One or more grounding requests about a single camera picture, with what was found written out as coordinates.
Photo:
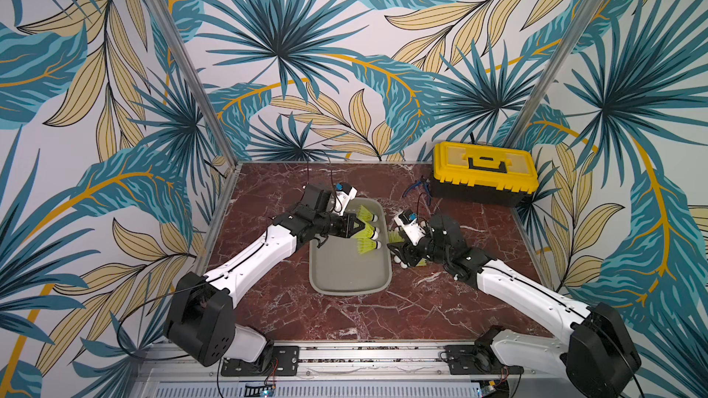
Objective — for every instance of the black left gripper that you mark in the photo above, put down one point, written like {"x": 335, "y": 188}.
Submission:
{"x": 347, "y": 230}

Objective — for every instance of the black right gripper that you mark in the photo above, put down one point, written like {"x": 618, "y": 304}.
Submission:
{"x": 415, "y": 251}

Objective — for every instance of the green shuttlecock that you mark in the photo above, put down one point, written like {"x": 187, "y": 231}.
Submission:
{"x": 394, "y": 237}
{"x": 366, "y": 215}
{"x": 369, "y": 232}
{"x": 364, "y": 246}

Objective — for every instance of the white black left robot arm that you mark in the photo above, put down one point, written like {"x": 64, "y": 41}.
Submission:
{"x": 201, "y": 318}

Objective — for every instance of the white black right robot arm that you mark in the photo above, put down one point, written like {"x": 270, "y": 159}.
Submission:
{"x": 589, "y": 345}

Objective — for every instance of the grey plastic tray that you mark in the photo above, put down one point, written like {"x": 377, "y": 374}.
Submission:
{"x": 337, "y": 269}

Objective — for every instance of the yellow black toolbox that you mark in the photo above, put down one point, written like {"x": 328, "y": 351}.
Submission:
{"x": 482, "y": 174}

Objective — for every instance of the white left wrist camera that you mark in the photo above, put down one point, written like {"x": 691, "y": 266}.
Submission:
{"x": 343, "y": 194}

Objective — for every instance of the blue handled pliers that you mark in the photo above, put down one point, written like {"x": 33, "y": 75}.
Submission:
{"x": 423, "y": 184}

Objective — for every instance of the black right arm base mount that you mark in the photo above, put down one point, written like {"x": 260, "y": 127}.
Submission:
{"x": 477, "y": 358}

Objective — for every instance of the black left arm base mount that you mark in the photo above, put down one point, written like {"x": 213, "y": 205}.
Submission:
{"x": 282, "y": 361}

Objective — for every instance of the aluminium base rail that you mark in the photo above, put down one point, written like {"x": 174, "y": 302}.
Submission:
{"x": 416, "y": 368}

